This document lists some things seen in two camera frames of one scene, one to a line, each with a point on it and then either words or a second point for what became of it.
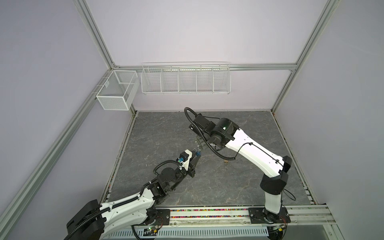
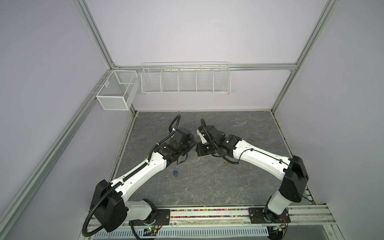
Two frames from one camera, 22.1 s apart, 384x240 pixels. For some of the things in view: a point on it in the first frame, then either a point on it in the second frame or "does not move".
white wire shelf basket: (186, 78) does not move
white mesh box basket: (119, 90) does not move
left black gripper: (191, 168) → (192, 141)
